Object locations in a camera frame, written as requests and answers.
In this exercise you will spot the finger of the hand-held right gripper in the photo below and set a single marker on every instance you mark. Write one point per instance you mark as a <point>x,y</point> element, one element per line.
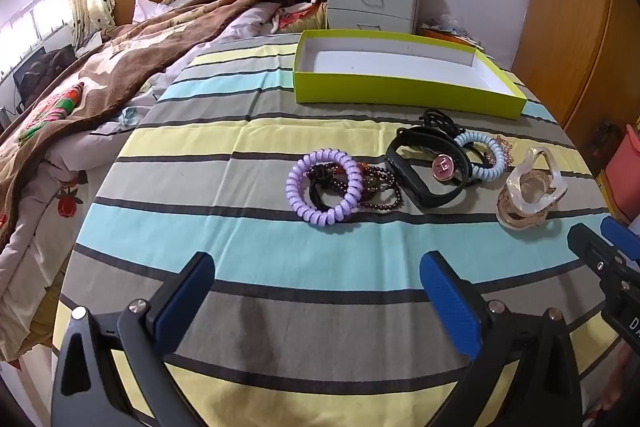
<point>622,239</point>
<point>587,242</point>

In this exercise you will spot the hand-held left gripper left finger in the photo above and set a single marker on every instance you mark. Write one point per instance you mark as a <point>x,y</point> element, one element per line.
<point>185,307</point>

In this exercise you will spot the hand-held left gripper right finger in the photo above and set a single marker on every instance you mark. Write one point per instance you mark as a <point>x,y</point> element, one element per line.
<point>450,307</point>

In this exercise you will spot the black wristband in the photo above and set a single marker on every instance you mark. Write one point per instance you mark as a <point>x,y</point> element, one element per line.
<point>400,172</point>

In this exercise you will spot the lime green cardboard box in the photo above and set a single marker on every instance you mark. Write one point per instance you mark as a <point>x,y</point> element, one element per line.
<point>400,99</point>

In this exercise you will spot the person's right hand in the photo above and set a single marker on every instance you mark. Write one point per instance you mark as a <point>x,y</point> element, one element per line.
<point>620,377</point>

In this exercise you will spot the pink plastic stool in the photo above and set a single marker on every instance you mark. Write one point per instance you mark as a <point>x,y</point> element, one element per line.
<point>625,172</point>

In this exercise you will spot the striped bed sheet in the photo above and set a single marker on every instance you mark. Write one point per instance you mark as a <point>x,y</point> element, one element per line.
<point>300,257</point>

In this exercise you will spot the large wooden wardrobe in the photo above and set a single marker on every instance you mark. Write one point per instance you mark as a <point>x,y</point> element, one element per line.
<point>565,7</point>

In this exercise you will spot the brown fleece blanket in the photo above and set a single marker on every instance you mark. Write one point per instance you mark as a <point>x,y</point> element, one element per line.
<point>125,57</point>

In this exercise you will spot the orange plastic basin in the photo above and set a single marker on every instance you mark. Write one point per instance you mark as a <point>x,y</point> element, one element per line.
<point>435,33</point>

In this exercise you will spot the black computer monitor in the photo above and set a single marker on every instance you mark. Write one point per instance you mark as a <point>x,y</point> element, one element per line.
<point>35,72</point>

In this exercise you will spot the yellow patterned pillow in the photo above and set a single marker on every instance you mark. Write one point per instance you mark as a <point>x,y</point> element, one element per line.
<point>300,14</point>

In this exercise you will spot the white nightstand with drawers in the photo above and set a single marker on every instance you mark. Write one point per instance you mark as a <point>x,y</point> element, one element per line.
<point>370,2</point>

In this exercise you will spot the window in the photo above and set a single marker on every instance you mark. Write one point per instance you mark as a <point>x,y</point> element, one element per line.
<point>30,17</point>

